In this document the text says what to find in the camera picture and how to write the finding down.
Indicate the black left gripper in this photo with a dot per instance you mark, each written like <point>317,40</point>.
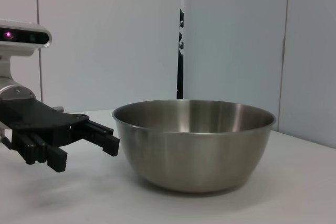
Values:
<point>34,116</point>

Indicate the stainless steel mixing bowl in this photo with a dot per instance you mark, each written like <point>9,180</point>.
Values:
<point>194,150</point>

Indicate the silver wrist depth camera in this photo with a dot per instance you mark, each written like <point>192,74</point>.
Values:
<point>23,36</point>

